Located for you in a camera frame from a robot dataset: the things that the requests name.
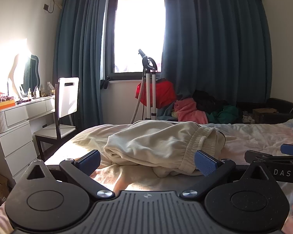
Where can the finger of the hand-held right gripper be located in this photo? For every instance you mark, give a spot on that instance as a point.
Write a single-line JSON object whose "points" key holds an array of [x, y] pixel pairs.
{"points": [[291, 149], [261, 155]]}

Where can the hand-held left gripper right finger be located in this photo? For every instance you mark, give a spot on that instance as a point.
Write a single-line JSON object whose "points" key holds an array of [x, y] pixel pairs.
{"points": [[206, 163]]}

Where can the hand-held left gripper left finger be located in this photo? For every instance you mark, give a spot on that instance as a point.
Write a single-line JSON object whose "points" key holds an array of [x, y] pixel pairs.
{"points": [[89, 162]]}

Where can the cream sweatpants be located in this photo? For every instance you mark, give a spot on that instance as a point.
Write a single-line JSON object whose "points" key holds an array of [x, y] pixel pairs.
{"points": [[149, 146]]}

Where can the pastel bed sheet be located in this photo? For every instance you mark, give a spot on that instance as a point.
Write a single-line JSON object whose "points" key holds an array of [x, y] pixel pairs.
{"points": [[246, 136]]}

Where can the brown cardboard box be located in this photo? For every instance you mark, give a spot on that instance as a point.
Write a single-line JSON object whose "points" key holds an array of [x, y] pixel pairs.
{"points": [[265, 113]]}

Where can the black armchair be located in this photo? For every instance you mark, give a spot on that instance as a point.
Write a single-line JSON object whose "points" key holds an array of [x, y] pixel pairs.
{"points": [[278, 104]]}

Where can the pink crumpled garment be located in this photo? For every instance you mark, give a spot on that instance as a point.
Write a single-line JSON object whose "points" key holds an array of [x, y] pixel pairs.
{"points": [[190, 112]]}

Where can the green crumpled garment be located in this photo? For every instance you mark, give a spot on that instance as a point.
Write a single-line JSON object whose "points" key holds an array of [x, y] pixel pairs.
{"points": [[228, 112]]}

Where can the blue grey cloth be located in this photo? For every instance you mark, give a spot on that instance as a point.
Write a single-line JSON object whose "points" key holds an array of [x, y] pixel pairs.
{"points": [[166, 114]]}

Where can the white chair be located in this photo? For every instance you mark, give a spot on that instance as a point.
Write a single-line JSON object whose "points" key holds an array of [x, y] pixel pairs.
{"points": [[67, 97]]}

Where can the white dresser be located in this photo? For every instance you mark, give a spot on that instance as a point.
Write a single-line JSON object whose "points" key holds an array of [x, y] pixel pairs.
{"points": [[17, 146]]}

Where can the black curtain tieback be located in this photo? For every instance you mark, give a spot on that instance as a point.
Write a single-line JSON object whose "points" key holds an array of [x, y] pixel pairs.
{"points": [[104, 83]]}

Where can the red bag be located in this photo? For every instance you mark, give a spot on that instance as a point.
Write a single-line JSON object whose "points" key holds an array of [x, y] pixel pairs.
{"points": [[164, 92]]}

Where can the row of cosmetic bottles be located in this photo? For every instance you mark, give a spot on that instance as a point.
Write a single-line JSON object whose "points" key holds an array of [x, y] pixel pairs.
{"points": [[39, 93]]}

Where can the garment steamer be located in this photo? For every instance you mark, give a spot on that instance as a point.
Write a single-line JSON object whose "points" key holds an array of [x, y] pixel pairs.
{"points": [[151, 85]]}

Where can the orange box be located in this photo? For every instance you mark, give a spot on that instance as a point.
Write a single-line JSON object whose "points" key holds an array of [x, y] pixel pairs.
{"points": [[2, 106]]}

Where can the wavy mirror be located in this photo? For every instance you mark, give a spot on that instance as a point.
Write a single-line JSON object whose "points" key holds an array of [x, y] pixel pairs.
{"points": [[31, 73]]}

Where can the blue curtain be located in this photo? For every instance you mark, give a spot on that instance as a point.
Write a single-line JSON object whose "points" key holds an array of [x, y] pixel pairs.
{"points": [[210, 41], [80, 53]]}

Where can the window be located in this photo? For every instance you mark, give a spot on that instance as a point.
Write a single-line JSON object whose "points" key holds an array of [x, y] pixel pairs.
{"points": [[136, 29]]}

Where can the dark wall socket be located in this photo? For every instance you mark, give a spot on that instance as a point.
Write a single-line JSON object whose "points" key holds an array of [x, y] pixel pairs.
{"points": [[46, 7]]}

